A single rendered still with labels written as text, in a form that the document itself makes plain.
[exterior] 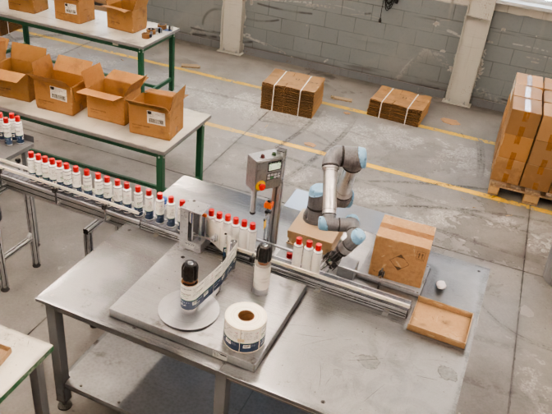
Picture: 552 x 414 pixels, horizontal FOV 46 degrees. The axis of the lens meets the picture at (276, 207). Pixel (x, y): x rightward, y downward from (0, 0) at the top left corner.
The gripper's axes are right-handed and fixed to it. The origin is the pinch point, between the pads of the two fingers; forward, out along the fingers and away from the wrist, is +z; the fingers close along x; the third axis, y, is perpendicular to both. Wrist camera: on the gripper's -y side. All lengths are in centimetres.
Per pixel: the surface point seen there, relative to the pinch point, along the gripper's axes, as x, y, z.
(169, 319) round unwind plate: -44, 72, 30
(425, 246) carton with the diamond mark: 33, -22, -40
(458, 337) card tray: 73, 6, -30
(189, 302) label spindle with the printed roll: -42, 64, 21
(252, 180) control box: -60, 0, -13
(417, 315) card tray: 53, 0, -19
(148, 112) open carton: -160, -110, 86
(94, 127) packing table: -187, -99, 125
